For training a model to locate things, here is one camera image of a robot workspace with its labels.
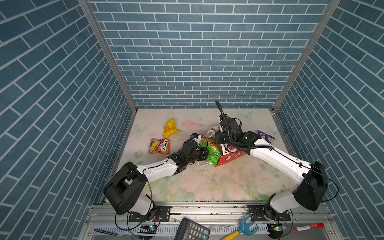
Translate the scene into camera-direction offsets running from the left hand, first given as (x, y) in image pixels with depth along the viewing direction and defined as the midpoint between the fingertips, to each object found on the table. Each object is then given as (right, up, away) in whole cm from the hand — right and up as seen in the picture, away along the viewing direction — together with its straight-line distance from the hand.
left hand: (209, 151), depth 84 cm
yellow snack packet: (-27, +12, +20) cm, 36 cm away
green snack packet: (+2, -1, -2) cm, 3 cm away
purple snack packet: (+40, +6, +15) cm, 43 cm away
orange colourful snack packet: (-31, +1, +10) cm, 33 cm away
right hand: (+2, +11, -3) cm, 12 cm away
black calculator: (-10, -33, -16) cm, 38 cm away
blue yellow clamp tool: (+15, -33, -16) cm, 40 cm away
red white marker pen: (+47, -33, -15) cm, 59 cm away
